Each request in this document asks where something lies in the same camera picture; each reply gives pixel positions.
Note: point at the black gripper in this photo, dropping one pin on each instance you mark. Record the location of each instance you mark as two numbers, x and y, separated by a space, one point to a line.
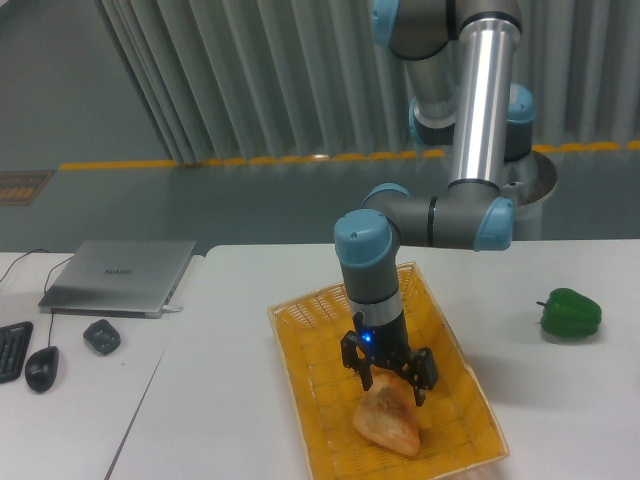
387 346

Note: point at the triangular golden bread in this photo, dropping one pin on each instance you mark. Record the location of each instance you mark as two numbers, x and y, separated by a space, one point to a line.
385 417

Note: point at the green bell pepper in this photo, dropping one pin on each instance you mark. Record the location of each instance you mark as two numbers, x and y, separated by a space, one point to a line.
568 314

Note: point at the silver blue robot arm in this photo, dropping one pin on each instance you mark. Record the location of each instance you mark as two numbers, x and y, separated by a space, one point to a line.
459 57

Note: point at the yellow woven basket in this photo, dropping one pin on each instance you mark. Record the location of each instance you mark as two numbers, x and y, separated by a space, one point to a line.
457 426

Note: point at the small black device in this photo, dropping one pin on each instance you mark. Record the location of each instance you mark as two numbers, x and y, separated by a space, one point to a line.
102 337

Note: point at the silver laptop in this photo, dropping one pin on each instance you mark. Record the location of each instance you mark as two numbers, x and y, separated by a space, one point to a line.
131 279

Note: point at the grey pleated curtain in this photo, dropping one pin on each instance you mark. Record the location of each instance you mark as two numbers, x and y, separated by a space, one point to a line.
233 80

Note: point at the black computer mouse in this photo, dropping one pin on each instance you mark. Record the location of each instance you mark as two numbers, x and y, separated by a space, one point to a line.
41 369

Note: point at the black keyboard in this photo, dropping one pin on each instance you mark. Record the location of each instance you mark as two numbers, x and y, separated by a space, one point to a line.
14 343

